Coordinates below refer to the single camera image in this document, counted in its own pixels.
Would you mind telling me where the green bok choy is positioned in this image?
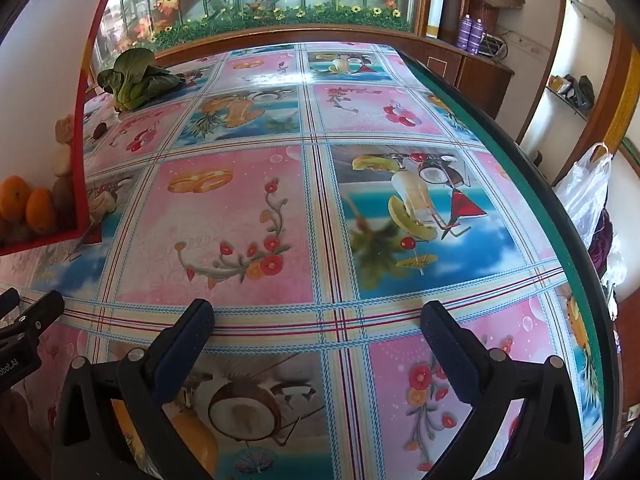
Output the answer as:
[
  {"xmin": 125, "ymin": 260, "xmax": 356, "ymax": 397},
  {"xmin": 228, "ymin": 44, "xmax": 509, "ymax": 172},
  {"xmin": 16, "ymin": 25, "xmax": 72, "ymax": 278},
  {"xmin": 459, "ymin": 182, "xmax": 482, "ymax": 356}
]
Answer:
[{"xmin": 97, "ymin": 47, "xmax": 186, "ymax": 113}]

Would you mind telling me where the metal wire rack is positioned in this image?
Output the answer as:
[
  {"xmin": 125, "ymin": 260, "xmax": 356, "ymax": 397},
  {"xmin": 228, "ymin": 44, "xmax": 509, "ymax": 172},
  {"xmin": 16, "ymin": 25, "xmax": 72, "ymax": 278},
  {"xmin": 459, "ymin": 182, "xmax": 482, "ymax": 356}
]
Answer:
[{"xmin": 482, "ymin": 32, "xmax": 509, "ymax": 63}]

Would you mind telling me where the wicker basket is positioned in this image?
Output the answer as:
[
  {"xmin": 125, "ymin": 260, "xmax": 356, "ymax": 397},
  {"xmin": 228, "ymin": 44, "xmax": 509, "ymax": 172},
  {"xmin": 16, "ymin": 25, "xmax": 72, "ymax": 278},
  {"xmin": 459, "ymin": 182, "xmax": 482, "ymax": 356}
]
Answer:
[{"xmin": 469, "ymin": 0, "xmax": 526, "ymax": 32}]

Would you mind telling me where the brown kiwi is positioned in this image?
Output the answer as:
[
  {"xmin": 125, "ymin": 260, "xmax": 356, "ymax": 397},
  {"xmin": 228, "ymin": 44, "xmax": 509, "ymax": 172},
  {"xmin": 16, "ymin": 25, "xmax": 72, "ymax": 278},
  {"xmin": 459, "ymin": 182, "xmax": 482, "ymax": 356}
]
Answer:
[{"xmin": 52, "ymin": 177, "xmax": 77, "ymax": 222}]

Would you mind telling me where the red gift box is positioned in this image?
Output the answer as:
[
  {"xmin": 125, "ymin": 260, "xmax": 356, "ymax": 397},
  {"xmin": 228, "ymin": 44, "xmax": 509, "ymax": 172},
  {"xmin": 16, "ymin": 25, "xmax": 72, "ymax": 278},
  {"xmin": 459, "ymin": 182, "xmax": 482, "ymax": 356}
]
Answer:
[{"xmin": 0, "ymin": 0, "xmax": 127, "ymax": 257}]

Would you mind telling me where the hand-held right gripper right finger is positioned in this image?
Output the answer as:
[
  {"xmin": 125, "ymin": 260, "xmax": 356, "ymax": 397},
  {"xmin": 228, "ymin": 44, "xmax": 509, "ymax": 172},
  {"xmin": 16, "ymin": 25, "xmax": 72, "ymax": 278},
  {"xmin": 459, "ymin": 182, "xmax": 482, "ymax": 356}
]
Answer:
[{"xmin": 420, "ymin": 301, "xmax": 571, "ymax": 480}]

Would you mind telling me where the purple bag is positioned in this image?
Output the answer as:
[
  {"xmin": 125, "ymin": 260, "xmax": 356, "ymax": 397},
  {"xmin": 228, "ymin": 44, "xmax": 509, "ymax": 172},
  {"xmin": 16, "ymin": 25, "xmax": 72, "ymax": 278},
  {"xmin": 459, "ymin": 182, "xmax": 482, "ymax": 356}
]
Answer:
[{"xmin": 587, "ymin": 209, "xmax": 615, "ymax": 272}]

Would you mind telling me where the wall shelf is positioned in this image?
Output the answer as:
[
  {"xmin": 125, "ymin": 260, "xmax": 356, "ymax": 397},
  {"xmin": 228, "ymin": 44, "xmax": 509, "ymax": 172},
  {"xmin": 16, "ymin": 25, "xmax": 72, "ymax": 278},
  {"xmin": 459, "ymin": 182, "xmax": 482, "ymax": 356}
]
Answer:
[{"xmin": 544, "ymin": 85, "xmax": 592, "ymax": 122}]

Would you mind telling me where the white plastic bag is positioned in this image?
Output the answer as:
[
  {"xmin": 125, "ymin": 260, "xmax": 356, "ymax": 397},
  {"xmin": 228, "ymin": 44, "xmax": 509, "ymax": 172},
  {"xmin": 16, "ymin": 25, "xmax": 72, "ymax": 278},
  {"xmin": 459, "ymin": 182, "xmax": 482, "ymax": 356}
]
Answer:
[{"xmin": 552, "ymin": 142, "xmax": 616, "ymax": 248}]

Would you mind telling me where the green rimmed table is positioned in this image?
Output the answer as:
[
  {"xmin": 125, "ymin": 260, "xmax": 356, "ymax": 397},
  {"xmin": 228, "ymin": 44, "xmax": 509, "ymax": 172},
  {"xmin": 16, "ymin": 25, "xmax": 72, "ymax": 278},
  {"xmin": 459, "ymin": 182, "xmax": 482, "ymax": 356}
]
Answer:
[{"xmin": 395, "ymin": 47, "xmax": 631, "ymax": 480}]

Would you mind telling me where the orange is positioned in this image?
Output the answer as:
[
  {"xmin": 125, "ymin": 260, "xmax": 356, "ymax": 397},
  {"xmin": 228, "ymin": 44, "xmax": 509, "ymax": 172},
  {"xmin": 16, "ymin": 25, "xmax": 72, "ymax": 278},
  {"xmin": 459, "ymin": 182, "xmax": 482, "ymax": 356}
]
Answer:
[
  {"xmin": 0, "ymin": 175, "xmax": 32, "ymax": 223},
  {"xmin": 25, "ymin": 187, "xmax": 58, "ymax": 236}
]

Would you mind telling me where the fruit print tablecloth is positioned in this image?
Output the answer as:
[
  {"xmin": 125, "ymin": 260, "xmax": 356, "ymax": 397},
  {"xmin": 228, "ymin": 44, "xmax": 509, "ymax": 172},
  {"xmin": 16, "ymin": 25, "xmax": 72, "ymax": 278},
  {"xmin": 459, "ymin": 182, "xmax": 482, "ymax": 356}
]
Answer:
[{"xmin": 0, "ymin": 40, "xmax": 608, "ymax": 480}]

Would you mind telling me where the dark shoe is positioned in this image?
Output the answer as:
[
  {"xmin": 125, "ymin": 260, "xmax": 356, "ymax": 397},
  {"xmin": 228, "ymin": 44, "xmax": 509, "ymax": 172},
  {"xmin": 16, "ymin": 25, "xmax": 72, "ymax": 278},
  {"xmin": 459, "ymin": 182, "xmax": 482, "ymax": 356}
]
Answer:
[{"xmin": 570, "ymin": 75, "xmax": 596, "ymax": 110}]

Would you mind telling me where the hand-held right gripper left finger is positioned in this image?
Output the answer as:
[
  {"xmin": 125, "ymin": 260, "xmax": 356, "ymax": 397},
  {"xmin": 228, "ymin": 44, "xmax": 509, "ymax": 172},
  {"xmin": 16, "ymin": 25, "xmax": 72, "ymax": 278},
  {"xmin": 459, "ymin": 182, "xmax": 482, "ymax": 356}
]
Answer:
[{"xmin": 50, "ymin": 298, "xmax": 216, "ymax": 480}]

